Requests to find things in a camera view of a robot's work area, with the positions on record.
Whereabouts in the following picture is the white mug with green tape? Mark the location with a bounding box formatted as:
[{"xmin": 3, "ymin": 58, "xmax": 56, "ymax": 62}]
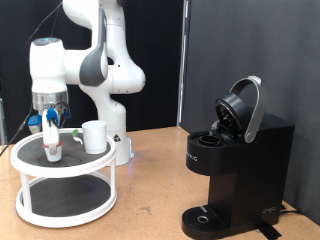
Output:
[{"xmin": 72, "ymin": 120, "xmax": 108, "ymax": 155}]

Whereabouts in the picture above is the large blue cable clip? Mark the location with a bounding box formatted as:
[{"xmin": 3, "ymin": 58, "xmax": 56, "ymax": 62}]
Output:
[{"xmin": 45, "ymin": 107, "xmax": 60, "ymax": 127}]

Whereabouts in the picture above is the wrist camera on blue mount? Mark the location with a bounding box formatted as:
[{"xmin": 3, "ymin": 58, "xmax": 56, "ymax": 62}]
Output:
[{"xmin": 27, "ymin": 114, "xmax": 44, "ymax": 136}]

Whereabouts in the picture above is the grey metal post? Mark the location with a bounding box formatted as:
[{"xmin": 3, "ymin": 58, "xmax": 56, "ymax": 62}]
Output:
[{"xmin": 0, "ymin": 79, "xmax": 7, "ymax": 146}]

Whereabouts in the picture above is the black camera cable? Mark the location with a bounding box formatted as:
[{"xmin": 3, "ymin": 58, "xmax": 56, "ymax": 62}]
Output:
[{"xmin": 0, "ymin": 0, "xmax": 72, "ymax": 158}]

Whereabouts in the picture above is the white two-tier turntable stand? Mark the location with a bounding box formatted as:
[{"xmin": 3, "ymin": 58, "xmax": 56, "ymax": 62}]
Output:
[{"xmin": 9, "ymin": 127, "xmax": 118, "ymax": 229}]

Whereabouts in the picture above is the orange rimmed coffee pod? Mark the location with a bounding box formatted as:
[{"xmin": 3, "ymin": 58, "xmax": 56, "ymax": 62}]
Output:
[{"xmin": 42, "ymin": 140, "xmax": 65, "ymax": 164}]

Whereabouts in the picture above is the black Keurig coffee machine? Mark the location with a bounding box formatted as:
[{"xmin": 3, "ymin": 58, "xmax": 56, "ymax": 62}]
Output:
[{"xmin": 181, "ymin": 75, "xmax": 296, "ymax": 240}]

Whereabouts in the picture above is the black curtain backdrop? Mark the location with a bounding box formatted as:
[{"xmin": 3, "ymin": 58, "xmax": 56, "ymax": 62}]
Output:
[{"xmin": 0, "ymin": 0, "xmax": 185, "ymax": 146}]

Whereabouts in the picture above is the grey fabric backdrop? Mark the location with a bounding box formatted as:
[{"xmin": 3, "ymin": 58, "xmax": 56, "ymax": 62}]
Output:
[{"xmin": 179, "ymin": 0, "xmax": 320, "ymax": 226}]

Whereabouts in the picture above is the silver vertical pole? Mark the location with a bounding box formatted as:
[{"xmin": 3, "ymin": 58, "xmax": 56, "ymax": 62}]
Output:
[{"xmin": 177, "ymin": 0, "xmax": 191, "ymax": 128}]

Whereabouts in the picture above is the black tape strip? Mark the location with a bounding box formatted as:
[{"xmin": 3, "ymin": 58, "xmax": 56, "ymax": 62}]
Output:
[{"xmin": 254, "ymin": 219, "xmax": 283, "ymax": 240}]

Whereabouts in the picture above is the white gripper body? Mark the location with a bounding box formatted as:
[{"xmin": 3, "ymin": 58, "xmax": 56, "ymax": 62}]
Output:
[{"xmin": 41, "ymin": 109, "xmax": 62, "ymax": 150}]

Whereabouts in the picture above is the black power cord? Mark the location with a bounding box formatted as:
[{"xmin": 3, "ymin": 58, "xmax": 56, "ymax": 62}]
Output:
[{"xmin": 279, "ymin": 203, "xmax": 303, "ymax": 215}]

